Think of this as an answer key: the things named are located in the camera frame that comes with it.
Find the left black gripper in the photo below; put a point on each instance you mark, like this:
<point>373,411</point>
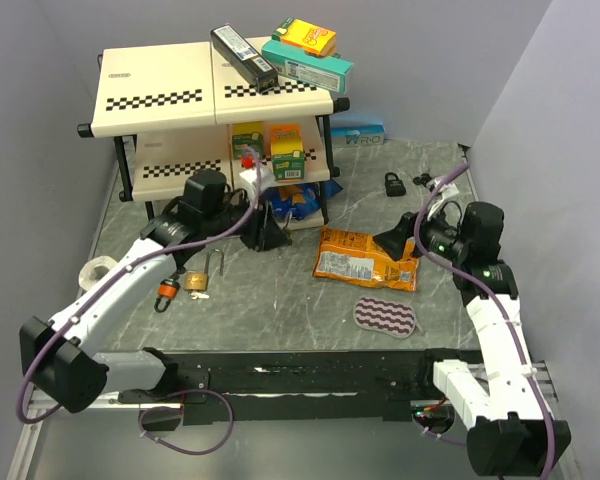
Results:
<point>264,232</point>

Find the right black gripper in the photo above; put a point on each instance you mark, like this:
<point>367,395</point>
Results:
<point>393,241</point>

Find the black Kaijing padlock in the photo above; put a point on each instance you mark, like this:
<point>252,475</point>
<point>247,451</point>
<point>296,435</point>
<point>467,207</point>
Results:
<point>393,185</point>

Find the black key bunch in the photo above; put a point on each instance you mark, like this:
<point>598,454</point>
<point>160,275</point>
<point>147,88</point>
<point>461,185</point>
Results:
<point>425,180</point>

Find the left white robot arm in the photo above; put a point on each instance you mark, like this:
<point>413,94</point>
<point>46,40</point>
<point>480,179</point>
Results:
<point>62,355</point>

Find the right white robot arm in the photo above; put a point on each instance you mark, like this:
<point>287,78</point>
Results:
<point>510,428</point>

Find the silver key on table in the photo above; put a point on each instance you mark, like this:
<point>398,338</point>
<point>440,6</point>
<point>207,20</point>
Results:
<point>199,295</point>

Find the blue chip bag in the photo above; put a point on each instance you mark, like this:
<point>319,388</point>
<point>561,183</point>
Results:
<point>299,201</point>

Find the orange kettle chip bag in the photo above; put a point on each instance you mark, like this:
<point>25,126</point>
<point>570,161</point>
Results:
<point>355,258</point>

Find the purple wavy sponge pad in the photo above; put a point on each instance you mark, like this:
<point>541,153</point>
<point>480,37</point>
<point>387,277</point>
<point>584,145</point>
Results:
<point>395,319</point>

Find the green yellow box right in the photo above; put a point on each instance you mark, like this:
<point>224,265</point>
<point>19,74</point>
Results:
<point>287,152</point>

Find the green yellow box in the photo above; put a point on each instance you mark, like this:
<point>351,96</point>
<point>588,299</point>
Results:
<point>246,138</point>
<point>287,152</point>

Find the large brass long-shackle padlock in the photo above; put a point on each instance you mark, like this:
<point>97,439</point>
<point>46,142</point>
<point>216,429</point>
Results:
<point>197,282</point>

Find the green yellow box left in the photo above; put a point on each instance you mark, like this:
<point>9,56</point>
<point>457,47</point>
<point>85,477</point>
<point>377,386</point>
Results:
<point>246,138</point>

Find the blue white toothpaste box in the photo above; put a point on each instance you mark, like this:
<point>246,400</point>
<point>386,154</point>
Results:
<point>358,135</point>

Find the orange black padlock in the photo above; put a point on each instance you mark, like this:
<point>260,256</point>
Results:
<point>166,293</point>

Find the beige checkered three-tier shelf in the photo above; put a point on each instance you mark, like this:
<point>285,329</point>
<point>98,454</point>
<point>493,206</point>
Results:
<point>171,109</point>

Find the teal toothpaste box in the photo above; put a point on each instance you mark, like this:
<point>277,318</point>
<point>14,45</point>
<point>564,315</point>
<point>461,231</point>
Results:
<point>330,73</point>

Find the clear tape roll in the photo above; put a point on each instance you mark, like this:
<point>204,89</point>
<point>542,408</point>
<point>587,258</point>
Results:
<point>94,270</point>

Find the long black box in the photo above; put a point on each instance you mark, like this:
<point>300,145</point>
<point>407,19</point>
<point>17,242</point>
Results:
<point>244,58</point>

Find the orange yellow snack box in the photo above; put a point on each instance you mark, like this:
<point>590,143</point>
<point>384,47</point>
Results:
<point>313,39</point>

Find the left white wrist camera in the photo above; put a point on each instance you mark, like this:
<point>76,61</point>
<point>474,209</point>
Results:
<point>256,180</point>

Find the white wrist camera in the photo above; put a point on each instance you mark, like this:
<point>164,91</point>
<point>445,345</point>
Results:
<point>256,180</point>
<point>446,191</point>

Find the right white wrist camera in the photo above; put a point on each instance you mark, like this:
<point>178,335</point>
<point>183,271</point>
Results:
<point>446,191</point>

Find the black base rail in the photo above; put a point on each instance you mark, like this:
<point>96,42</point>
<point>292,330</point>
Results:
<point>301,385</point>

